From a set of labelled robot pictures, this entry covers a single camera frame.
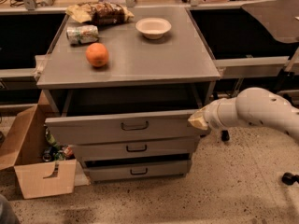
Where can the black caster wheel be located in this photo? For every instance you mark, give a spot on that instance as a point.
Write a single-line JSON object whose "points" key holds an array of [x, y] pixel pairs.
{"points": [[289, 179]]}

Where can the orange fruit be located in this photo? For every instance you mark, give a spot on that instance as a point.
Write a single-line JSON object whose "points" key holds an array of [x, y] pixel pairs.
{"points": [[97, 54]]}

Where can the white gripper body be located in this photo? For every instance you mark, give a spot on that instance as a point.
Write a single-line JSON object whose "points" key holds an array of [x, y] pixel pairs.
{"points": [[212, 117]]}

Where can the grey drawer cabinet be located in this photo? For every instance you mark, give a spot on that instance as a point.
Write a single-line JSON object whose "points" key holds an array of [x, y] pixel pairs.
{"points": [[172, 73]]}

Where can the cardboard box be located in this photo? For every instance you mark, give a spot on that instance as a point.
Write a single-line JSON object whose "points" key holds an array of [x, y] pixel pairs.
{"points": [[23, 149]]}

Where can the cans in cardboard box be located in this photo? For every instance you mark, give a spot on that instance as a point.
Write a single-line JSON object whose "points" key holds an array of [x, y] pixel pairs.
{"points": [[55, 151]]}

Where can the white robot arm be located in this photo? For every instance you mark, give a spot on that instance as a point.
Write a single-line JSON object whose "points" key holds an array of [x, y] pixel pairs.
{"points": [[253, 107]]}

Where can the grey drawer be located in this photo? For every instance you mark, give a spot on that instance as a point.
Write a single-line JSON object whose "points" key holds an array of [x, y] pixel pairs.
{"points": [[128, 150], [86, 130], [141, 170]]}

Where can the grey middle drawer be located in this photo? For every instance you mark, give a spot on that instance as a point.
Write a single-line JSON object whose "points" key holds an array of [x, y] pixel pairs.
{"points": [[128, 150]]}

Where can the grey bottom drawer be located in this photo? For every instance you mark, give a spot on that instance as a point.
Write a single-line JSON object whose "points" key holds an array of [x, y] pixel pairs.
{"points": [[141, 170]]}

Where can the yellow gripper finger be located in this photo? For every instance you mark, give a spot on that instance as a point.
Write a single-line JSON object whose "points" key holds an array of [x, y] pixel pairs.
{"points": [[197, 119]]}

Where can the white paper bowl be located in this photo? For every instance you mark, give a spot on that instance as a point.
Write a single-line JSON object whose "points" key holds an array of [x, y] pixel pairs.
{"points": [[153, 28]]}

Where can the crushed drink can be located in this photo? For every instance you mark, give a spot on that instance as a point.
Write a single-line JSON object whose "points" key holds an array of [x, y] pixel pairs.
{"points": [[82, 35]]}

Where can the grey top drawer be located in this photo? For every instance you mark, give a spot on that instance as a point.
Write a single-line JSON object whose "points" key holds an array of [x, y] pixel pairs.
{"points": [[86, 130]]}

